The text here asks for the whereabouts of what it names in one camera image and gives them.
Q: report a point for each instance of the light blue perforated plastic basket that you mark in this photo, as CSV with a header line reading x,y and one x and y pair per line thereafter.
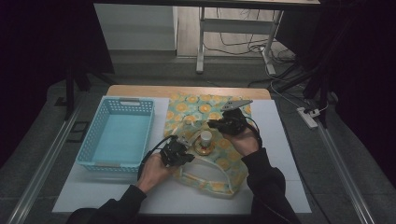
x,y
120,137

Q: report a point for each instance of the white power strip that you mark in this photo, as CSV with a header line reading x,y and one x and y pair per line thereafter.
x,y
306,117

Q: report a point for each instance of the white-legged desk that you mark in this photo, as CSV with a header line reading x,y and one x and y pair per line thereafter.
x,y
236,25

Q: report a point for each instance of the black tripod stand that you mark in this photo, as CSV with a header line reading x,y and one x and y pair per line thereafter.
x,y
323,93

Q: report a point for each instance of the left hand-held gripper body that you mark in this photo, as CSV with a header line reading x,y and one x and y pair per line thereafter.
x,y
176,154

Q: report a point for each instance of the dark curtain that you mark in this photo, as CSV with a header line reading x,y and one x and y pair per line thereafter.
x,y
37,46
367,62

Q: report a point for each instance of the white table mat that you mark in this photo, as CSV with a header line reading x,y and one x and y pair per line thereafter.
x,y
274,161

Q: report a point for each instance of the white cabinet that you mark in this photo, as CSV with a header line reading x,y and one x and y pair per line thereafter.
x,y
137,28

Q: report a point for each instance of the person's left hand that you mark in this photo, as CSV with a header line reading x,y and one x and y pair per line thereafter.
x,y
152,171

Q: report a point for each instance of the orange slice print fabric bag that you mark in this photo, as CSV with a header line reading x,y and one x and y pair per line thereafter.
x,y
227,149

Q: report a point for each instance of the small jar with white lid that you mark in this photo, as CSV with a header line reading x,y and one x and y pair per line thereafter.
x,y
206,138

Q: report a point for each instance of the aluminium floor rail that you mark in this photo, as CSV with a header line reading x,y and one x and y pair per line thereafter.
x,y
342,174
40,174

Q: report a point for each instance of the person's right hand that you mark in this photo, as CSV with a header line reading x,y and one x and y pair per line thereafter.
x,y
244,143

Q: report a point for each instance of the black metal stand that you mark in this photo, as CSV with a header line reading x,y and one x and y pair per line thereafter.
x,y
70,93

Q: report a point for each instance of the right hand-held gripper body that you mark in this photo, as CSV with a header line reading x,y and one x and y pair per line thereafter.
x,y
233,123

